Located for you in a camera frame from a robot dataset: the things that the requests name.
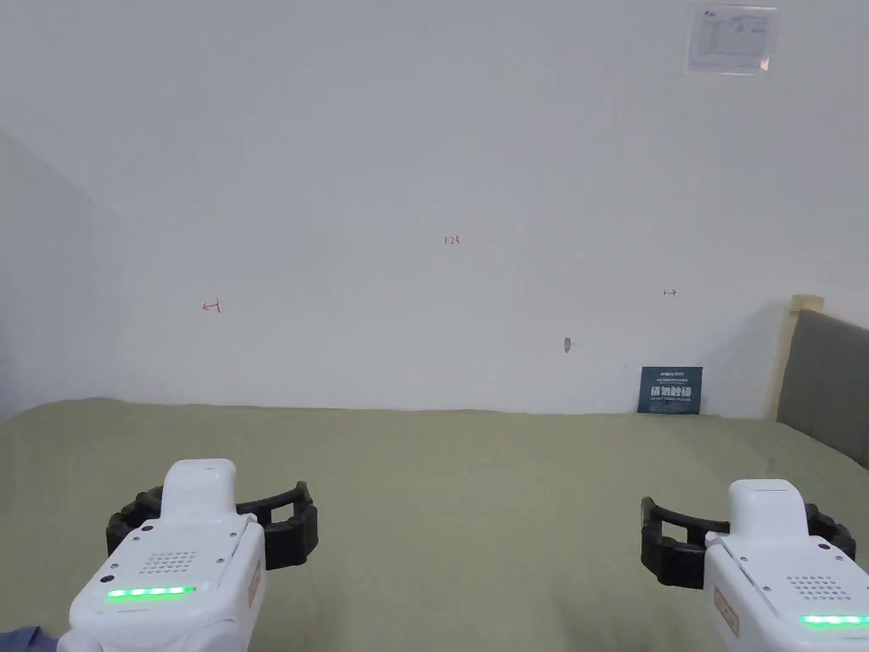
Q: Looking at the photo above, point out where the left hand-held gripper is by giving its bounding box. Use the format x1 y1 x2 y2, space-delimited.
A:
57 458 320 652

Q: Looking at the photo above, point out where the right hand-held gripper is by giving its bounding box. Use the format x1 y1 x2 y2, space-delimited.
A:
639 478 869 652

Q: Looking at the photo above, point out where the dark blue sign card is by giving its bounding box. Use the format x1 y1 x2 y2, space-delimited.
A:
637 366 704 416

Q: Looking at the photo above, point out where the grey padded headboard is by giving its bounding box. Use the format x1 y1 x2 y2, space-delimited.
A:
763 293 869 471

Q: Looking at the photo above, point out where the dark blue shirt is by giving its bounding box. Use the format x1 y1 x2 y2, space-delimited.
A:
0 624 69 652

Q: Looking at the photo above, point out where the bed with pale green sheet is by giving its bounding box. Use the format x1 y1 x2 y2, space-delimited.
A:
0 396 869 652

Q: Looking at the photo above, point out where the white paper notice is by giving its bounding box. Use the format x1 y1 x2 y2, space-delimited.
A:
682 1 781 77

